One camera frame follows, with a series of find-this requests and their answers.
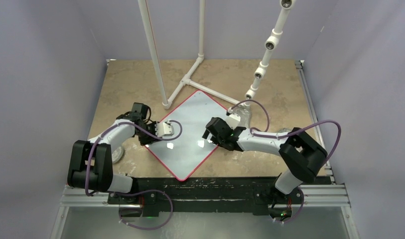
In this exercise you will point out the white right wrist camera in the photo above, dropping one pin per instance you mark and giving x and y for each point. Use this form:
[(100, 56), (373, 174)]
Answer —
[(233, 120)]

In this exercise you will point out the aluminium rail frame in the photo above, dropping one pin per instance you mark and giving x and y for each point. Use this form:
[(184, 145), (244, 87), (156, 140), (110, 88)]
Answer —
[(326, 208)]

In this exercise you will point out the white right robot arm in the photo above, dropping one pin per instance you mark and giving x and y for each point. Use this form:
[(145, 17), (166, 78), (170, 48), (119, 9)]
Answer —
[(302, 154)]

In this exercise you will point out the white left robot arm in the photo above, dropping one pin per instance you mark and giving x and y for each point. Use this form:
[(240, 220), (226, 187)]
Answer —
[(91, 166)]

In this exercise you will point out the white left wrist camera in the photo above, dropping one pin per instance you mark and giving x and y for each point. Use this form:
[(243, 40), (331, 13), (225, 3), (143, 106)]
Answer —
[(164, 129)]

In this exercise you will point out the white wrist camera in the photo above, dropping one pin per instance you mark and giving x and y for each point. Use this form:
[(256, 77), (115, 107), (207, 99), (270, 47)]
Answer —
[(233, 120), (164, 129)]

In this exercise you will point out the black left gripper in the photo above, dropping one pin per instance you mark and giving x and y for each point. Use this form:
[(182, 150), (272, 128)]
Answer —
[(143, 141)]

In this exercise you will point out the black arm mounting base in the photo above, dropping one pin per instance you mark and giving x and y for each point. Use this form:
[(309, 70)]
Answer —
[(255, 195)]

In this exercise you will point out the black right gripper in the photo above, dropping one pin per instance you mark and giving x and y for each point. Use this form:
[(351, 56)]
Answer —
[(216, 141)]

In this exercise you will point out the pink framed whiteboard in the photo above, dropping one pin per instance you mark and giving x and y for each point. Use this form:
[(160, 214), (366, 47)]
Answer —
[(182, 156)]

